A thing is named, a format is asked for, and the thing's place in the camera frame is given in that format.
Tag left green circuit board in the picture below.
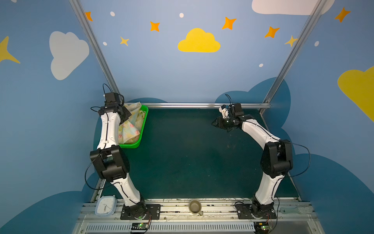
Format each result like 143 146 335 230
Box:
130 223 150 234

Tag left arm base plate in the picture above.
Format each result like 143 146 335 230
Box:
120 204 161 220

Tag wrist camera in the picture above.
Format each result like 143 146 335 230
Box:
219 103 244 119
105 92 121 106

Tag pastel floral skirt pink flowers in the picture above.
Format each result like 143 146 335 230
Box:
118 102 146 144

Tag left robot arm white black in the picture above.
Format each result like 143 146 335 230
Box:
90 103 146 208

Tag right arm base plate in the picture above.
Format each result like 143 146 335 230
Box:
234 202 277 219

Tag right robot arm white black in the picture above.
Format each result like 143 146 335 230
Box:
212 115 293 206

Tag white square clock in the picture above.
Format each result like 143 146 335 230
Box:
95 196 117 217

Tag right green circuit board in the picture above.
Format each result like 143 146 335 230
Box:
254 222 272 234

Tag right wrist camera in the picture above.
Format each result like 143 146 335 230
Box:
219 103 244 119

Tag aluminium frame back rail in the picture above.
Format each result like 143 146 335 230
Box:
141 102 271 109

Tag green circuit board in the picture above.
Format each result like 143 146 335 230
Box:
130 223 150 234
254 222 272 234

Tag green plastic basket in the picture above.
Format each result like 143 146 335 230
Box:
118 102 149 149

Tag olive ceramic mug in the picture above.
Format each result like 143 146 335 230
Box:
189 199 204 216

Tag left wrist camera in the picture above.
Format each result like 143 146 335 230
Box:
105 92 121 106

